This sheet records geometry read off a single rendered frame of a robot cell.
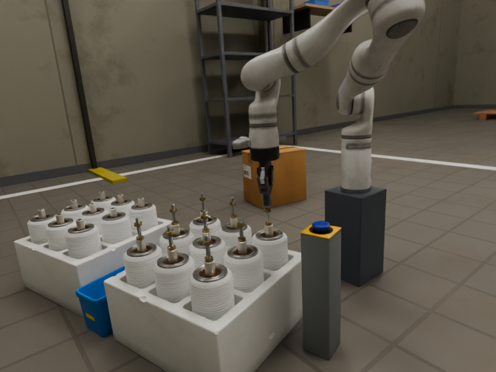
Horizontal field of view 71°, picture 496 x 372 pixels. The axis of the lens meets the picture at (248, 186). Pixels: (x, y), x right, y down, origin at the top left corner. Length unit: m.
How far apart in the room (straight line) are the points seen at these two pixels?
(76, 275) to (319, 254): 0.70
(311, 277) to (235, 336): 0.21
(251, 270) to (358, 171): 0.48
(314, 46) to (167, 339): 0.71
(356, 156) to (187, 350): 0.71
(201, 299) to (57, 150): 2.93
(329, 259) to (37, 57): 3.15
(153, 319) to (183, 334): 0.10
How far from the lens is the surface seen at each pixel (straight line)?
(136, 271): 0.93
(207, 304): 0.77
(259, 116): 0.84
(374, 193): 1.15
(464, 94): 9.43
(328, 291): 0.83
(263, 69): 0.82
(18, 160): 3.53
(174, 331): 0.83
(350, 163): 1.12
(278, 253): 0.93
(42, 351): 1.15
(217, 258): 0.91
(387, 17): 0.73
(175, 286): 0.84
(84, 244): 1.17
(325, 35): 0.79
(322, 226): 0.79
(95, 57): 3.67
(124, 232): 1.23
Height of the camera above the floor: 0.62
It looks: 15 degrees down
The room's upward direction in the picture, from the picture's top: 4 degrees counter-clockwise
